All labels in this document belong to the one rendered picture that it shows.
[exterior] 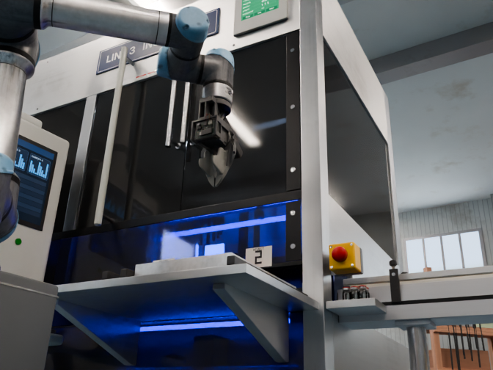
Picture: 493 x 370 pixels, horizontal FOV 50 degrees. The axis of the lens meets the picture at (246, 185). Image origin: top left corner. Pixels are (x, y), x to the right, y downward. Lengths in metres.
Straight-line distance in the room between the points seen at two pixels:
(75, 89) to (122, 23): 1.23
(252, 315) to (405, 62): 4.32
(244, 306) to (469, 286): 0.58
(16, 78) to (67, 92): 1.18
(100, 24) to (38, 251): 0.98
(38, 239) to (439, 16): 4.07
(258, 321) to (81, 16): 0.79
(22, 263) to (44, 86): 0.96
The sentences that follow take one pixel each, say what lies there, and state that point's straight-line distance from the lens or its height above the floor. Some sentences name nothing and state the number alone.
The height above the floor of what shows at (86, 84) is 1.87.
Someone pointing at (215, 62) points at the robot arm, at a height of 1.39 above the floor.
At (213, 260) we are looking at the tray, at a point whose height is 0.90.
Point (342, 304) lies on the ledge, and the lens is 1.42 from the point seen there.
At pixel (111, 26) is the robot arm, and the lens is 1.23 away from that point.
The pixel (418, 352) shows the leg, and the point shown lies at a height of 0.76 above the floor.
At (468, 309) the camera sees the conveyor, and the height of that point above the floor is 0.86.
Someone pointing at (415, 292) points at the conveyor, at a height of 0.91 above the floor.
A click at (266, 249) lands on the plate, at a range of 1.54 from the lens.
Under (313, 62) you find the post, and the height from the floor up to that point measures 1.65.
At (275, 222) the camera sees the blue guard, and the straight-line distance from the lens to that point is 1.56.
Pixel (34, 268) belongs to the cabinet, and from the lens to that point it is 1.96.
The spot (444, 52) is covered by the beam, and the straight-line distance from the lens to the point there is 5.30.
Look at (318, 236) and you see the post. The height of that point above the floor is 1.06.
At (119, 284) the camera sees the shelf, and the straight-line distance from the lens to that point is 1.27.
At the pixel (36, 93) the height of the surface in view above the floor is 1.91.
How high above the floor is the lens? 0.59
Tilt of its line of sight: 24 degrees up
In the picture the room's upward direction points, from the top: 2 degrees clockwise
